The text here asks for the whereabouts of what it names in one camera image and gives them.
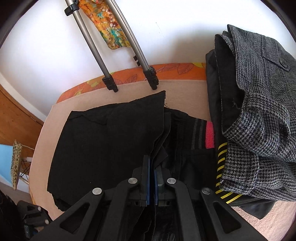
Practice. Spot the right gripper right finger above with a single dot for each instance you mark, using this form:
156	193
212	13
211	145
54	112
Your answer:
201	214

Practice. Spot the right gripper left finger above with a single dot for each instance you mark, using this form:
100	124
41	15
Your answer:
119	213

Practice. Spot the black pants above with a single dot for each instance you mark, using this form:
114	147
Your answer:
102	146

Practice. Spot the leopard print chair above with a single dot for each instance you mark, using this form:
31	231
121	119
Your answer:
16	164

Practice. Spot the stack of folded clothes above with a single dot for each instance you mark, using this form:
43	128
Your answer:
225	102

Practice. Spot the grey houndstooth folded garment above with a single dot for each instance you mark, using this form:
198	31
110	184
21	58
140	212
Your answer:
260	159

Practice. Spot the orange floral bed sheet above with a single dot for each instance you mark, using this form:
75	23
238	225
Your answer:
171	71

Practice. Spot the colourful cloth on tripod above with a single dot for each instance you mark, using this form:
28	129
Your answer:
105	22

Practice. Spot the silver tripod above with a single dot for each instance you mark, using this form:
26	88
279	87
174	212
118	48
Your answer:
149	72

